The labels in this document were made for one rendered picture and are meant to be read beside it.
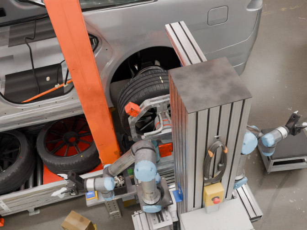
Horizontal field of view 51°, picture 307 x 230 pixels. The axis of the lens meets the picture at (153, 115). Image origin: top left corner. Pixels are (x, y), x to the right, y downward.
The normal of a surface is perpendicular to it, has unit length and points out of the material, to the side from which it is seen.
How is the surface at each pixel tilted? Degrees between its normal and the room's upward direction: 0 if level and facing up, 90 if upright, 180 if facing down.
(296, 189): 0
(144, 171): 83
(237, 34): 90
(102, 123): 90
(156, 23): 90
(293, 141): 0
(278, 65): 0
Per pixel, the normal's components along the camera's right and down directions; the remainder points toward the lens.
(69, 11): 0.25, 0.72
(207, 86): -0.08, -0.66
